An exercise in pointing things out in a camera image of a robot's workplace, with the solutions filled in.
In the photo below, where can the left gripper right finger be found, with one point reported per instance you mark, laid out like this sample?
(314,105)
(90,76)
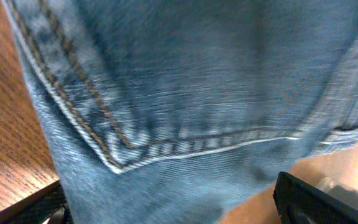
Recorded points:
(330,202)

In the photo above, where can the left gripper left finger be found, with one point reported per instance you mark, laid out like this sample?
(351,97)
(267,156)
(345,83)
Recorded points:
(43,208)

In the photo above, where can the dark blue jeans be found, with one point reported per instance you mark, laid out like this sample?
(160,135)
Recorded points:
(176,111)

